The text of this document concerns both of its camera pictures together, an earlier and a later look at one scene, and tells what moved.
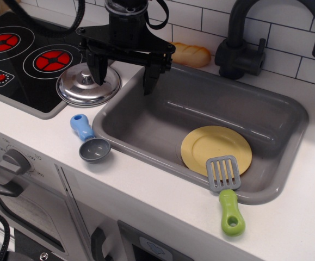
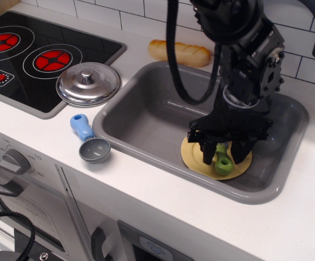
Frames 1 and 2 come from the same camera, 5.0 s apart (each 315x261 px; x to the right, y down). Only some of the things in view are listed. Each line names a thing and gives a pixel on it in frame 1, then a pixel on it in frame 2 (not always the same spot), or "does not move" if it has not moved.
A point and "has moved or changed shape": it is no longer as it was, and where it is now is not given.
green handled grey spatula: x=224 y=176 has moved or changed shape
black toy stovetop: x=22 y=67 does not move
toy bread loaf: x=192 y=56 does not move
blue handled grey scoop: x=93 y=150 does not move
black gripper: x=125 y=38 to x=230 y=122
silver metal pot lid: x=76 y=85 does not move
